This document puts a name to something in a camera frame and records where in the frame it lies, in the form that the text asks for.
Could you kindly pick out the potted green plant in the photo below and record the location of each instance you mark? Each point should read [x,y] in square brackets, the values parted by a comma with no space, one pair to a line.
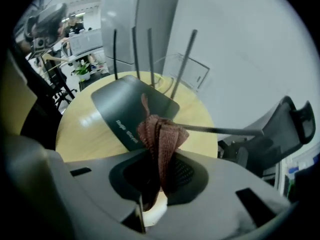
[83,71]

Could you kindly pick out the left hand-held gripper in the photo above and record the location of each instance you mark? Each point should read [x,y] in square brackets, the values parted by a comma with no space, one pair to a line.
[37,49]

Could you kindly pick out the round wooden table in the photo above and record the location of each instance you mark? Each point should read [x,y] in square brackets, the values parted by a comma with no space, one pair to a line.
[82,129]

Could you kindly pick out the brown cloth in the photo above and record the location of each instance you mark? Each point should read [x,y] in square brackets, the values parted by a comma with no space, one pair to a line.
[165,139]

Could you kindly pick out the wooden clothes hanger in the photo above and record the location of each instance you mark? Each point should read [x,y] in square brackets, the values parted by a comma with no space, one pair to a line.
[57,65]

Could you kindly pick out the black router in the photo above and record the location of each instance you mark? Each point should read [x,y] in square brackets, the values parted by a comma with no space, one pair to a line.
[120,104]

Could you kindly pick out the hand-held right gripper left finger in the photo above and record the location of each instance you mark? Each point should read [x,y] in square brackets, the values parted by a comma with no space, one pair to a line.
[95,184]

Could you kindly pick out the white wall panel box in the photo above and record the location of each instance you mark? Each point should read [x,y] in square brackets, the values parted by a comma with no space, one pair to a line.
[192,71]

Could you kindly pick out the black mesh office chair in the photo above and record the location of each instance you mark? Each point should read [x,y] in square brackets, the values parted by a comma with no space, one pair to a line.
[275,124]

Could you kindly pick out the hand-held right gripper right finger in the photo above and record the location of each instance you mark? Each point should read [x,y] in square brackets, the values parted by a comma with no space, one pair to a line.
[220,196]

